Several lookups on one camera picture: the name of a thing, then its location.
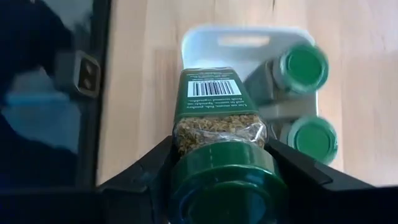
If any white plastic bin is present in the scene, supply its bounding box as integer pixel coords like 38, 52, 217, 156
180, 25, 320, 150

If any green lid spice jar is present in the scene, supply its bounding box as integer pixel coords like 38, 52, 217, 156
244, 42, 330, 105
167, 67, 290, 224
259, 99, 339, 166

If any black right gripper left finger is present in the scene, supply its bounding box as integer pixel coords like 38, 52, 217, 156
0, 136, 175, 224

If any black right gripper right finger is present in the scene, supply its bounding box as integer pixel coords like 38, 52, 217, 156
264, 138, 398, 224

